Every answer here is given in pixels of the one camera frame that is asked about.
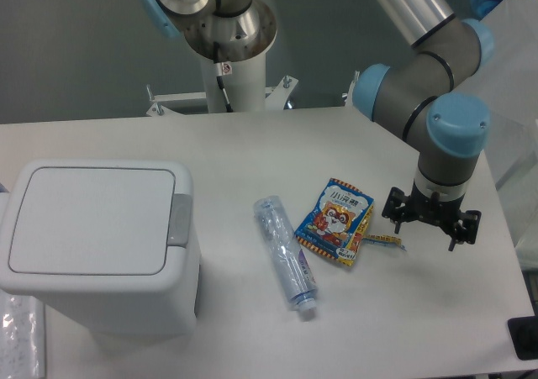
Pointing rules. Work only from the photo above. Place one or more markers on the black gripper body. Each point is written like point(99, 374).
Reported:
point(431, 207)

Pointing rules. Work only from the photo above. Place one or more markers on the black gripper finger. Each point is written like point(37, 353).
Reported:
point(398, 208)
point(461, 227)

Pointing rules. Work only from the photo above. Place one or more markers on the white push-button trash can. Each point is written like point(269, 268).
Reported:
point(111, 244)

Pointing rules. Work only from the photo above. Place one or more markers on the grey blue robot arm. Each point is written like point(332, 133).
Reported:
point(417, 103)

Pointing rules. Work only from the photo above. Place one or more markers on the torn yellow blue wrapper strip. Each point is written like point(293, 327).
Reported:
point(384, 240)

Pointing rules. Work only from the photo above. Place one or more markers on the blue cartoon snack bag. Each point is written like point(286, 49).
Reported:
point(338, 222)

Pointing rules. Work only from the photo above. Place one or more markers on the crushed clear plastic bottle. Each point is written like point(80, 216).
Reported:
point(288, 259)

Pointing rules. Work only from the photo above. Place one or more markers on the black device at table edge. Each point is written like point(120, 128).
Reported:
point(523, 332)

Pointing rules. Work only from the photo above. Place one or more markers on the translucent white plastic box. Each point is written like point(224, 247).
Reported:
point(508, 85)

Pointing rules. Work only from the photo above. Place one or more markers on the clear plastic sheet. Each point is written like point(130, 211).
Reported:
point(22, 337)

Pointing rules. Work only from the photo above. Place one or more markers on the white pedestal base frame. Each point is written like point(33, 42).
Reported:
point(277, 98)

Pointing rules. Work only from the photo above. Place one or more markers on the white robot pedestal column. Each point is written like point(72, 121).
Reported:
point(244, 83)

